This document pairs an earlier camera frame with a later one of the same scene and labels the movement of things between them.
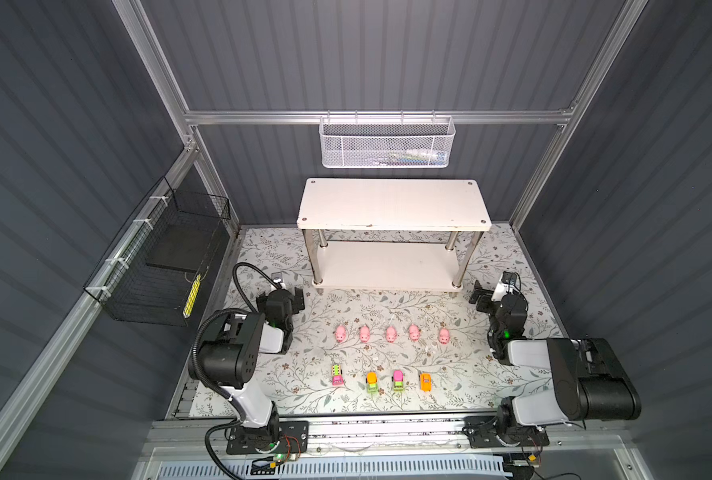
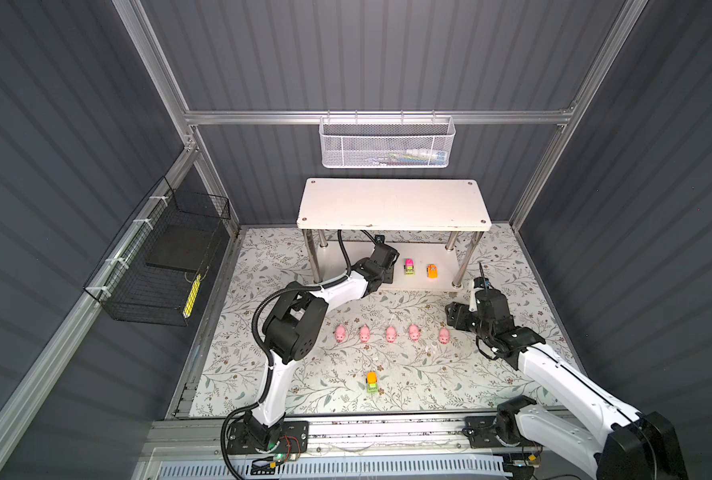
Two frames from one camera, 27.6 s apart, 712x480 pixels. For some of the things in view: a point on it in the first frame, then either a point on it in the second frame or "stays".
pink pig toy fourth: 414,332 stays
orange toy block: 425,382 to 432,271
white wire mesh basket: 386,142 stays
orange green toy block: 372,382 stays
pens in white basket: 413,157 stays
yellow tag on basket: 192,296 stays
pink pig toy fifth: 444,336 stays
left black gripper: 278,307 to 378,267
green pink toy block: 398,380 to 409,267
